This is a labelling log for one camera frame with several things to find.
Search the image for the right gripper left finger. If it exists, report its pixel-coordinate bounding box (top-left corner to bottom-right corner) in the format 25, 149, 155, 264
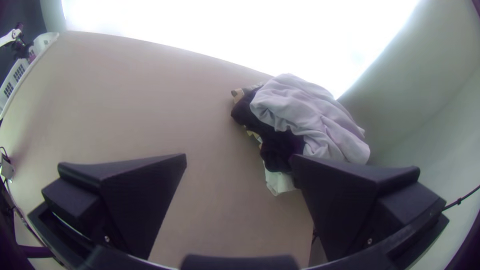
40, 152, 188, 260

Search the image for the white laundry basket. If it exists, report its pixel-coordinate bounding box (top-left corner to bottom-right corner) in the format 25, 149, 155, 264
0, 31, 60, 114

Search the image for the heap of clothes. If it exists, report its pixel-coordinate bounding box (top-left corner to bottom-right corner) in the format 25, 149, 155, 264
230, 73, 371, 197

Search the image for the white sheer curtain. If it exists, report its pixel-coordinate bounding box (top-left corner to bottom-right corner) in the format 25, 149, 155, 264
61, 0, 421, 99

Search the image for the black cable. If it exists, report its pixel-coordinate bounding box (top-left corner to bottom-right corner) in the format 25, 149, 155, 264
442, 183, 480, 212

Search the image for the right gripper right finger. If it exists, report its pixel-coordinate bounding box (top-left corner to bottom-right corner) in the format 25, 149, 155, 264
288, 153, 448, 263

